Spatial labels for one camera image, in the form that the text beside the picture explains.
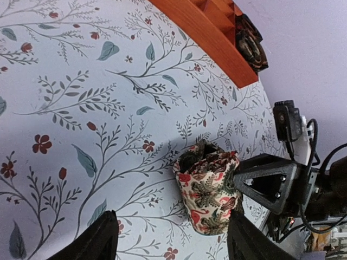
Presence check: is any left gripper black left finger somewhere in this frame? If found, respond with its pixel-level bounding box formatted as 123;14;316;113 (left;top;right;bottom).
49;211;119;260

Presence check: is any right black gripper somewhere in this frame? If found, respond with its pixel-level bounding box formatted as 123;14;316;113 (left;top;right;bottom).
233;154;346;224

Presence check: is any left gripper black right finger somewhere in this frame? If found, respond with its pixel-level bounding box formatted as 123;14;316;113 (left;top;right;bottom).
227;211;294;260

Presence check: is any cream floral paisley tie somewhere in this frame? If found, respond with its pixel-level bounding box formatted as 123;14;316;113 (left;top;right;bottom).
172;139;243;236

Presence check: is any floral patterned table mat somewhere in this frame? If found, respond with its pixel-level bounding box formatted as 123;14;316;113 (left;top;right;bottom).
1;1;284;259

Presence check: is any orange divided organizer tray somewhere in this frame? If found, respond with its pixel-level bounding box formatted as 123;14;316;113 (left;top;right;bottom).
150;0;258;88

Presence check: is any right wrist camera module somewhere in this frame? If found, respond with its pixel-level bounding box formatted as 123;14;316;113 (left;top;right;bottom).
273;100;320;163

